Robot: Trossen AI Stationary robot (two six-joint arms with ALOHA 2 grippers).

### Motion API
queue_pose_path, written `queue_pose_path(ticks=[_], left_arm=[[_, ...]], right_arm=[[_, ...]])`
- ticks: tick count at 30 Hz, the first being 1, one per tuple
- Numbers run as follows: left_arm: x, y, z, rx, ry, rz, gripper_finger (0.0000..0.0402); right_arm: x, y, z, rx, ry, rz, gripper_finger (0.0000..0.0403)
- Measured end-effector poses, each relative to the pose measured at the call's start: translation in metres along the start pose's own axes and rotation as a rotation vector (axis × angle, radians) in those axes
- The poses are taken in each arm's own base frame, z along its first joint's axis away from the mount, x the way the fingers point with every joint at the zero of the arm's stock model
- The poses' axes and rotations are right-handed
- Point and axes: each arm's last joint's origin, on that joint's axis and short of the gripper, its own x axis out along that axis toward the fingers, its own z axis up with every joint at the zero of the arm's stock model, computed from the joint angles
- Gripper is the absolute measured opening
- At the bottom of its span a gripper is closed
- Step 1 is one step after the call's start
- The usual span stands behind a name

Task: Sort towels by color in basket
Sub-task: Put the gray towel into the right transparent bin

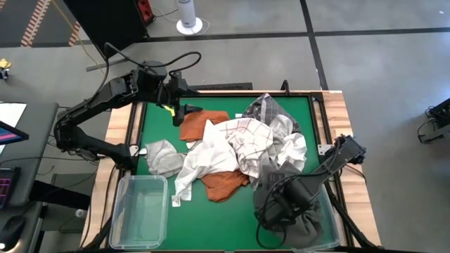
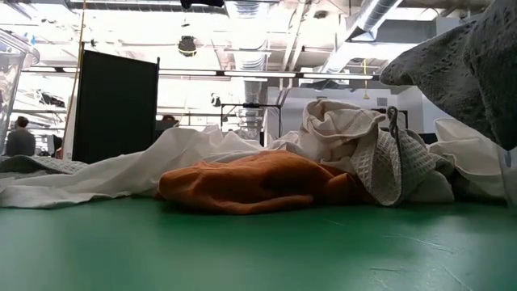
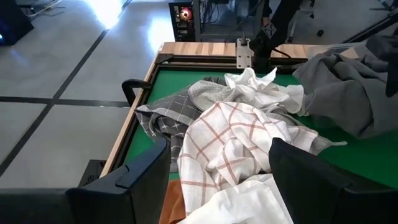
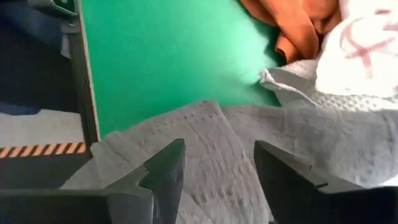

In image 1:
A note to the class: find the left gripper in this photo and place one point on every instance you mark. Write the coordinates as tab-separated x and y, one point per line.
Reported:
177	91

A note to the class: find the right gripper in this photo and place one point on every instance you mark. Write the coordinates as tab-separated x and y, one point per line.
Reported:
286	202

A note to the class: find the orange towel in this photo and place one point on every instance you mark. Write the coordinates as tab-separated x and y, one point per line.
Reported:
221	188
197	126

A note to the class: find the light grey waffle towel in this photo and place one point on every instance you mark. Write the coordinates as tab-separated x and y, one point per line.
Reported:
161	158
284	124

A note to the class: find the clear plastic bin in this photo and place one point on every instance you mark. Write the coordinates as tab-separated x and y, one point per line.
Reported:
332	225
140	211

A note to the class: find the dark grey plaid towel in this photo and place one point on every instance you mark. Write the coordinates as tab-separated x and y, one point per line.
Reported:
262	109

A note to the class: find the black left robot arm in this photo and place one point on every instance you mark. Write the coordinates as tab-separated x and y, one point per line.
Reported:
105	93

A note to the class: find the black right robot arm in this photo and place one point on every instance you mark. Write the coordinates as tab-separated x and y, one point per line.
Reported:
337	158

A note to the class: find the yellow tag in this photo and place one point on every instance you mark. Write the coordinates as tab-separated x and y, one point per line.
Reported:
170	110

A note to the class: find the black power strip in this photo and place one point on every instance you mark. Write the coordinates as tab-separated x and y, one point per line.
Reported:
228	86

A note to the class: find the silver mounting plate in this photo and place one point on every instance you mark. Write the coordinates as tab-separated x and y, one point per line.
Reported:
323	149
142	152

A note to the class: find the green table mat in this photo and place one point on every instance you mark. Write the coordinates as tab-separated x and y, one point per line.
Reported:
228	225

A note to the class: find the grey partition foot bar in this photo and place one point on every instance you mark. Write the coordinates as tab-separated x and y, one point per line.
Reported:
109	64

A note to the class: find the white tower fan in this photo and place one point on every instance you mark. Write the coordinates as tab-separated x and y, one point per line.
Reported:
186	14

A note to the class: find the red power strip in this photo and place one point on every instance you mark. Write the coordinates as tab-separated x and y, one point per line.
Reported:
145	8

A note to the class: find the black partition panel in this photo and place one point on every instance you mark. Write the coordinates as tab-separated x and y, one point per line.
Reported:
105	24

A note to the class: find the small white round object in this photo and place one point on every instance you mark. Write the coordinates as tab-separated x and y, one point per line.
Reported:
80	213

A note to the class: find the black desk foot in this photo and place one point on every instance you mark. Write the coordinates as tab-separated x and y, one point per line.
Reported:
63	196

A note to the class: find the grey desk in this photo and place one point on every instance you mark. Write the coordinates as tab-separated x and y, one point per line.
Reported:
33	175

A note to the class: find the white paper sheet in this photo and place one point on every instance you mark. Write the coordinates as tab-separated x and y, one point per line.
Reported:
12	114

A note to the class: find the black equipment stand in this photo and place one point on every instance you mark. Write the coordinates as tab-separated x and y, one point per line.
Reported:
441	114

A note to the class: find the computer monitor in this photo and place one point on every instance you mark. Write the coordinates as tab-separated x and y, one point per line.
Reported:
8	135

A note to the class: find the small black object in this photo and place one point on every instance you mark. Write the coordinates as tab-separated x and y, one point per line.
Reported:
3	74

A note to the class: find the small yellow object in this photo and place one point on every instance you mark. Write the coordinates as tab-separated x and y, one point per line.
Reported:
4	63

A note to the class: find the backlit keyboard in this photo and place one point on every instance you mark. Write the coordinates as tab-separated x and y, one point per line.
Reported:
7	188

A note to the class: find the black computer mouse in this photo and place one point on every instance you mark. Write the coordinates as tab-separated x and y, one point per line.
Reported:
12	232

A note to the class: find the black table frame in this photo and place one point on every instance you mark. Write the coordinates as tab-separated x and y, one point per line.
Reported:
218	94

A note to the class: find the black frame strut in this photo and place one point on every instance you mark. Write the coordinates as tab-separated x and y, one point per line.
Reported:
100	232
356	230

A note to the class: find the black clamp bracket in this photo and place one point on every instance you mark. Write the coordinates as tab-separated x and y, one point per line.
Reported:
285	88

